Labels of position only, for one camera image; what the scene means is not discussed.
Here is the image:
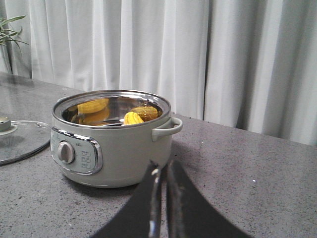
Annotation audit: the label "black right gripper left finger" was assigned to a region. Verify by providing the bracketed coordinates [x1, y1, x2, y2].
[92, 161, 161, 238]

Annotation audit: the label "white curtain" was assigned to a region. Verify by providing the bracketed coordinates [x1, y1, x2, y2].
[0, 0, 317, 146]

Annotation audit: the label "glass pot lid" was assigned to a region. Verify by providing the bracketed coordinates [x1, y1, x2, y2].
[0, 117, 51, 166]

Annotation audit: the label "green plant leaves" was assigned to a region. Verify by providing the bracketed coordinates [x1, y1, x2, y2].
[0, 15, 28, 53]

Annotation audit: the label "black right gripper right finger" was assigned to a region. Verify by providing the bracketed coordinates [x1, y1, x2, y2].
[166, 160, 250, 238]

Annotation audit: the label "yellow corn cob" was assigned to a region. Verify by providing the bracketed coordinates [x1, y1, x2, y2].
[124, 112, 144, 125]

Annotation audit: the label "pale green electric pot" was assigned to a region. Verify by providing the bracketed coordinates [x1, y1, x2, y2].
[51, 90, 182, 188]

